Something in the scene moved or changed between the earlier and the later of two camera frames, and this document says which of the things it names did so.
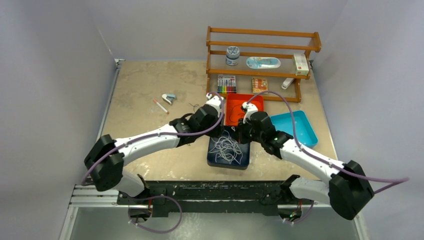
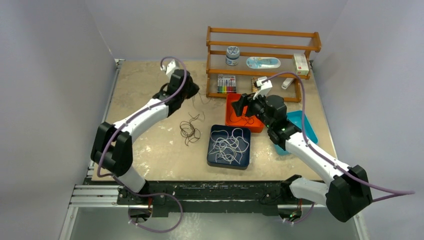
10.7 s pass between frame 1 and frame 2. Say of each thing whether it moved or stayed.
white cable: stayed
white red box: stayed
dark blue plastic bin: stayed
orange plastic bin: stayed
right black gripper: moved
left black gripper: moved
